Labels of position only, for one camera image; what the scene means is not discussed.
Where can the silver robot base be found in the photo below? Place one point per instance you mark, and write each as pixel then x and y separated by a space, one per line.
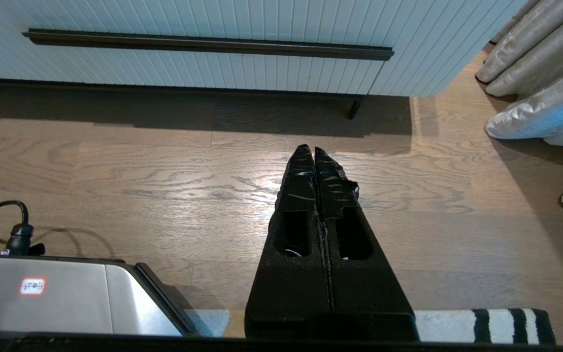
pixel 42 303

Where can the grey curtain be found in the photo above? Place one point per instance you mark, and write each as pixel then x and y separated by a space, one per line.
pixel 530 49

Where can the cream TV cabinet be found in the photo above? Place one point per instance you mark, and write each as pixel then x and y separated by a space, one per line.
pixel 447 49

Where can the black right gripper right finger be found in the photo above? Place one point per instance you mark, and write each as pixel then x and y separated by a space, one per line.
pixel 364 293

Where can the black white striped rug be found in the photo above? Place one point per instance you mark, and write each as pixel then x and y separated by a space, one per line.
pixel 457 325

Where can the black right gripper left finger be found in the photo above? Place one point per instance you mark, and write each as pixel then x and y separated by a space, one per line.
pixel 286 293

